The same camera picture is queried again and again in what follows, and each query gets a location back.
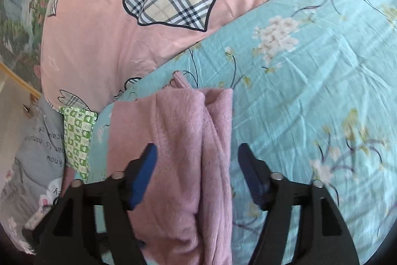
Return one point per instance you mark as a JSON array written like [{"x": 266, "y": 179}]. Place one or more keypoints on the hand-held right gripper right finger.
[{"x": 252, "y": 172}]

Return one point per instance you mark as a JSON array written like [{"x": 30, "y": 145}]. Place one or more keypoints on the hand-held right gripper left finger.
[{"x": 142, "y": 178}]

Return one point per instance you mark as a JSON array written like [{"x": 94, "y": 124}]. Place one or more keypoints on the pink knitted sweater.
[{"x": 180, "y": 144}]

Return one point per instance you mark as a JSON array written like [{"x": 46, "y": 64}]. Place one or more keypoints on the green checkered pillow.
[{"x": 77, "y": 140}]

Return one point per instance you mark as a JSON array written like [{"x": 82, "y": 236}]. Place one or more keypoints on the blue floral bed sheet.
[{"x": 310, "y": 81}]

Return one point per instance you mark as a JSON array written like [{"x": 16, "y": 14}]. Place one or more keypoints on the grey printed cloth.
[{"x": 37, "y": 144}]

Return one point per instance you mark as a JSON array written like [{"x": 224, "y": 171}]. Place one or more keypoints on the pink duvet with plaid hearts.
[{"x": 108, "y": 35}]

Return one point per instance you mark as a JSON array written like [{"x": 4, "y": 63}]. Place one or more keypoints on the floral printed headboard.
[{"x": 18, "y": 29}]

